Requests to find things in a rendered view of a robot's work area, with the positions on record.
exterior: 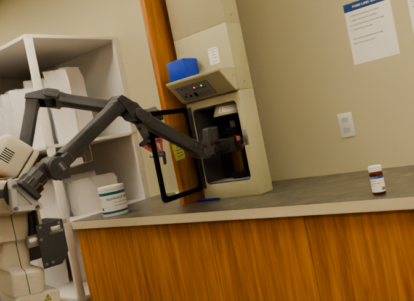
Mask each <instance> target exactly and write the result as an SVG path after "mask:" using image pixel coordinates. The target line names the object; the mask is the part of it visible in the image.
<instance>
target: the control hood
mask: <svg viewBox="0 0 414 301"><path fill-rule="evenodd" d="M205 80H206V81H207V82H208V83H209V84H210V85H211V86H212V87H213V88H214V90H215V91H216V92H217V93H216V94H211V95H209V96H204V97H200V98H197V99H193V100H190V101H185V100H184V98H183V97H182V96H181V95H180V94H179V93H178V92H177V91H176V90H175V89H177V88H181V87H184V86H188V85H191V84H194V83H198V82H201V81H205ZM166 87H167V88H168V89H169V90H170V91H171V92H172V93H173V94H174V95H175V96H176V97H177V98H178V100H180V101H181V102H182V103H183V104H186V103H189V102H193V101H198V100H200V99H205V98H208V97H212V96H217V95H220V94H224V93H228V92H231V91H235V90H238V84H237V78H236V74H235V69H234V68H233V67H224V68H215V69H213V70H209V71H207V72H203V73H199V74H197V75H193V76H190V77H187V78H183V79H181V80H177V81H173V82H171V83H167V84H166Z"/></svg>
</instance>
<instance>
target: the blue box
mask: <svg viewBox="0 0 414 301"><path fill-rule="evenodd" d="M167 67H168V72H169V78H170V82H173V81H177V80H181V79H183V78H187V77H190V76H193V75H197V74H199V70H198V64H197V59H196V58H181V59H178V60H175V61H173V62H170V63H167Z"/></svg>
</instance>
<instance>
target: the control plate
mask: <svg viewBox="0 0 414 301"><path fill-rule="evenodd" d="M200 85H202V86H200ZM193 87H195V88H193ZM175 90H176V91H177V92H178V93H179V94H180V95H181V96H182V97H183V98H184V100H185V101H190V100H193V99H197V98H200V97H204V96H209V95H211V94H216V93H217V92H216V91H215V90H214V88H213V87H212V86H211V85H210V84H209V83H208V82H207V81H206V80H205V81H201V82H198V83H194V84H191V85H188V86H184V87H181V88H177V89H175ZM208 90H209V91H208ZM204 91H205V93H204ZM200 92H201V94H200ZM194 93H197V94H198V95H199V96H196V95H194ZM190 95H192V97H190ZM186 96H187V98H186Z"/></svg>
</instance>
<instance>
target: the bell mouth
mask: <svg viewBox="0 0 414 301"><path fill-rule="evenodd" d="M237 113H238V110H237V104H236V102H235V101H232V102H227V103H223V104H219V105H216V108H215V111H214V116H213V118H217V117H223V116H228V115H233V114H237Z"/></svg>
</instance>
